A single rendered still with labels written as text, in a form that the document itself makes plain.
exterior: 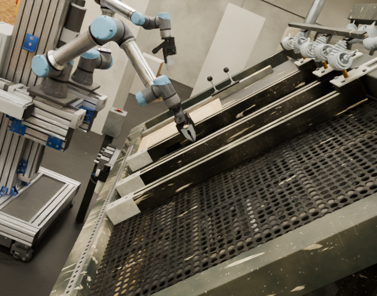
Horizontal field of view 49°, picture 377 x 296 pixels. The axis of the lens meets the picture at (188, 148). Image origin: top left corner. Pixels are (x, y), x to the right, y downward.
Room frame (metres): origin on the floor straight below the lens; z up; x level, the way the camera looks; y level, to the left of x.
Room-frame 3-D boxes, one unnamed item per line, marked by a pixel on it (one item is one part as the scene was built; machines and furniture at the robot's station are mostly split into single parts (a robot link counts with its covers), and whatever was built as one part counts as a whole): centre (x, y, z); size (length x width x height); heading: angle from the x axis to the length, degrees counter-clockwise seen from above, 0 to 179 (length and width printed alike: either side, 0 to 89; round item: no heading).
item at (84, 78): (2.80, 0.86, 1.09); 0.15 x 0.15 x 0.10
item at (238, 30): (6.64, 0.00, 1.03); 0.60 x 0.58 x 2.05; 2
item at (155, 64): (7.69, 1.35, 0.36); 0.58 x 0.45 x 0.72; 92
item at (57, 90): (2.31, 0.84, 1.09); 0.15 x 0.15 x 0.10
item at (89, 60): (2.81, 0.86, 1.20); 0.13 x 0.12 x 0.14; 157
